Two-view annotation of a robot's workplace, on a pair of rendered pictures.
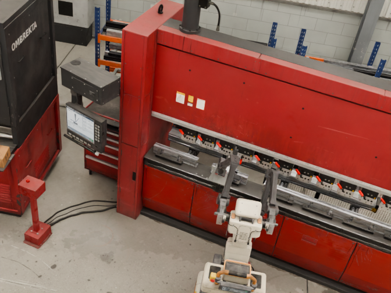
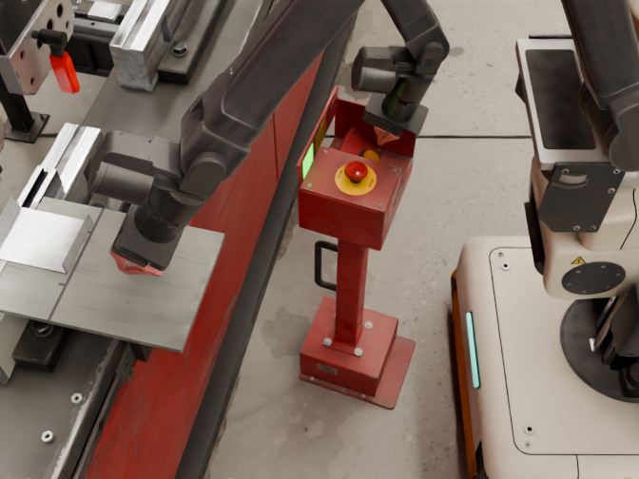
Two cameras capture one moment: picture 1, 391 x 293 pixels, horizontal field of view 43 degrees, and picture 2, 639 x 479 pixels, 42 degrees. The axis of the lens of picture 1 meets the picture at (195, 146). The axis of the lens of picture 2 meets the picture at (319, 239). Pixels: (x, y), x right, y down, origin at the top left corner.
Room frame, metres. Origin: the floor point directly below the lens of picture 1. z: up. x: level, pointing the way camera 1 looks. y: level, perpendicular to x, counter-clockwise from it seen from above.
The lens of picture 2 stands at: (3.54, 0.31, 1.92)
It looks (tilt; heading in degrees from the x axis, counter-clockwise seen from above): 55 degrees down; 267
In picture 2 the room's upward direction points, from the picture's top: straight up
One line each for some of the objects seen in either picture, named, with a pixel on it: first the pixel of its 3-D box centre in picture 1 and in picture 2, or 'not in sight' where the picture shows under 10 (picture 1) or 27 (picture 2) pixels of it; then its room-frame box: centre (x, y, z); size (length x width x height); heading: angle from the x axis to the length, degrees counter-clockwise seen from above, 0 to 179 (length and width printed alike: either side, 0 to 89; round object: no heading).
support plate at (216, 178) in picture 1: (220, 175); (108, 270); (3.78, -0.29, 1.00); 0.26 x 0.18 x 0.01; 163
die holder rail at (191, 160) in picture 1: (176, 154); not in sight; (4.08, 0.19, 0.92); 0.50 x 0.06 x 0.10; 73
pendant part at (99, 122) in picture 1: (87, 126); not in sight; (3.69, 1.02, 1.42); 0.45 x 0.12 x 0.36; 61
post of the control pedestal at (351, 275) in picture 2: not in sight; (352, 275); (3.42, -0.65, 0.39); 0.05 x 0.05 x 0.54; 67
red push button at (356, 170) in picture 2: not in sight; (356, 174); (3.42, -0.60, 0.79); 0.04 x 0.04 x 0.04
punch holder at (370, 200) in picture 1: (368, 194); not in sight; (3.52, -1.65, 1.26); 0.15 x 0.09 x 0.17; 73
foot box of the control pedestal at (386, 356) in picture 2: not in sight; (358, 350); (3.39, -0.64, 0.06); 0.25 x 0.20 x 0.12; 157
